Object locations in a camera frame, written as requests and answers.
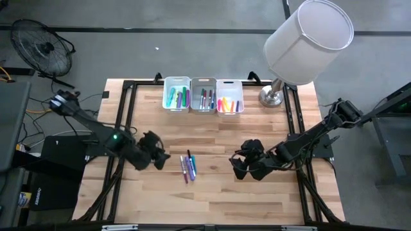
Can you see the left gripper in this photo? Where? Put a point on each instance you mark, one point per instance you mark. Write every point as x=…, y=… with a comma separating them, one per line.
x=152, y=142

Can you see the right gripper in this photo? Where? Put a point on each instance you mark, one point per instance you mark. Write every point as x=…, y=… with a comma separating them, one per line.
x=255, y=154

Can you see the black-capped thin marker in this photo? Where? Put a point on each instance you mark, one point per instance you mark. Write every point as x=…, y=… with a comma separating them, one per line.
x=189, y=153

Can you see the lavender Sharpie highlighter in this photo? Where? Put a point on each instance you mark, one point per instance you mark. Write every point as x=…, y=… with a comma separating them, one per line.
x=179, y=101
x=191, y=173

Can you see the yellow-green Sharpie highlighter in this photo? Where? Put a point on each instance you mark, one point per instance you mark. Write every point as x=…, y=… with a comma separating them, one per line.
x=176, y=102

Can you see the violet highlighter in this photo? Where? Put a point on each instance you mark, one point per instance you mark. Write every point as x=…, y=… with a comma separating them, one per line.
x=188, y=101

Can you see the small blue-violet marker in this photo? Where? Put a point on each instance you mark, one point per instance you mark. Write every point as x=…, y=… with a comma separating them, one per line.
x=237, y=106

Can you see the orange highlighter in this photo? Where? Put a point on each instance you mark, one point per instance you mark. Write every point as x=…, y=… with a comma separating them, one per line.
x=232, y=107

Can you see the green highlighter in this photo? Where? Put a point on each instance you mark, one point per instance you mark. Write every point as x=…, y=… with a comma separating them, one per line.
x=184, y=96

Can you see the yellow highlighter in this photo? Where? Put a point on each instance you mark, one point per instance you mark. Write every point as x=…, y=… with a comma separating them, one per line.
x=225, y=104

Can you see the pink highlighter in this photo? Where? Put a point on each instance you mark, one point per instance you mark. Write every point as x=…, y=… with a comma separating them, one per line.
x=220, y=106

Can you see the blue thin marker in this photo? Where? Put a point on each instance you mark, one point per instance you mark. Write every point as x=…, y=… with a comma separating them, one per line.
x=213, y=102

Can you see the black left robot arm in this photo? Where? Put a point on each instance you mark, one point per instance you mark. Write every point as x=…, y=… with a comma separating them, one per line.
x=96, y=128

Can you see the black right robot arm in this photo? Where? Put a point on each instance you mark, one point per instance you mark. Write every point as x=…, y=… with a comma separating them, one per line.
x=305, y=141

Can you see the white plastic bin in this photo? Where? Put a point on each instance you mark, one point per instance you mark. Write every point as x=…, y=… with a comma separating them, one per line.
x=180, y=82
x=237, y=93
x=196, y=84

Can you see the black tape patch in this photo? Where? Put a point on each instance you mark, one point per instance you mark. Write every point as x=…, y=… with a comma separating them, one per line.
x=106, y=94

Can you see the black equipment case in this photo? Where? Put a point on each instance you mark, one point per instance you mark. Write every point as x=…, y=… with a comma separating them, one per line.
x=64, y=157

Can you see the black Husky tool bag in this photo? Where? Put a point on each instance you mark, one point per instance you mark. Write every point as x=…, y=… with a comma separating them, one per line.
x=54, y=192

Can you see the black metal cart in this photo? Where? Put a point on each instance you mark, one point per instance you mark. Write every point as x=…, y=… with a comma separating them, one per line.
x=390, y=150

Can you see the yellow and blue box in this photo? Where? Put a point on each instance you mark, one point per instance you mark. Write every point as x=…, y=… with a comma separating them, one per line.
x=25, y=199

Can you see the table lamp white shade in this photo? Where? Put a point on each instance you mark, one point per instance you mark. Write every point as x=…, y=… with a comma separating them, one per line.
x=308, y=41

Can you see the grey desk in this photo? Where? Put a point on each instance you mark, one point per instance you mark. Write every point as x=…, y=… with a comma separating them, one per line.
x=13, y=128

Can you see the black floor fan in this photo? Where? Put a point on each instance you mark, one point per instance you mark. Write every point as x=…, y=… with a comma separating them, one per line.
x=41, y=48

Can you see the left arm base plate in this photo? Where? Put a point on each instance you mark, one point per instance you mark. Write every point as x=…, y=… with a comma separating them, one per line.
x=93, y=150

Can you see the silver aluminium rail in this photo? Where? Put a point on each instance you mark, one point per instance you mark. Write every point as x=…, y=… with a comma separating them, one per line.
x=298, y=228
x=118, y=227

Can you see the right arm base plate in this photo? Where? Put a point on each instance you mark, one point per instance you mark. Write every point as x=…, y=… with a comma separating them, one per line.
x=324, y=150

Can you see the black aluminium table frame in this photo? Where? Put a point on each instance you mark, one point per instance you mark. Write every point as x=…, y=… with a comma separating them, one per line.
x=147, y=84

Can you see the black frame clamp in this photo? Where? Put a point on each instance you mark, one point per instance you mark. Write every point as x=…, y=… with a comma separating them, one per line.
x=253, y=77
x=157, y=78

